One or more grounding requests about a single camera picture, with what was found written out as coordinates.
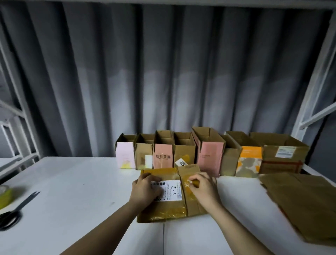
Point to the person's right hand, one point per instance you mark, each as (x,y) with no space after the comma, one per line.
(206,193)

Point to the person's left hand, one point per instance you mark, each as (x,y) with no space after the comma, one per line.
(144,192)

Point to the taped brown cardboard box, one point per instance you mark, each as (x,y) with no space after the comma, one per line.
(168,210)

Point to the pink lettered cardboard box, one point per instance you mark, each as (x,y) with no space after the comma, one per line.
(164,155)
(212,155)

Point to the brown box with white label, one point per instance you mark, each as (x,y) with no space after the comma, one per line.
(143,152)

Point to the small brown labelled carton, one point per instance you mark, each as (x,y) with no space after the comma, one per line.
(229,160)

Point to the pink and yellow printed box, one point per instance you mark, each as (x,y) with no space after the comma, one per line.
(126,155)

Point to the brown box with 7020 sticker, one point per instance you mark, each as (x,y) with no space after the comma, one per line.
(185,150)

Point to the orange and white carton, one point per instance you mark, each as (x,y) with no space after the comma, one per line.
(249,160)

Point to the printed brown cardboard box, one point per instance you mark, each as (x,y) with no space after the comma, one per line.
(283,152)

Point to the pile of cardboard boxes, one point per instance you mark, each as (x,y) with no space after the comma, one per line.
(304,199)

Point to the black scissors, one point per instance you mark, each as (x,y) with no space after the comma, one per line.
(8,218)

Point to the yellow tape roll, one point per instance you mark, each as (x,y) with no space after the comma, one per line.
(5,198)

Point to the person's right forearm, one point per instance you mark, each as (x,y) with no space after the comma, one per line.
(236,231)

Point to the person's left forearm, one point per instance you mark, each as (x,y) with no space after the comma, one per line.
(105,231)

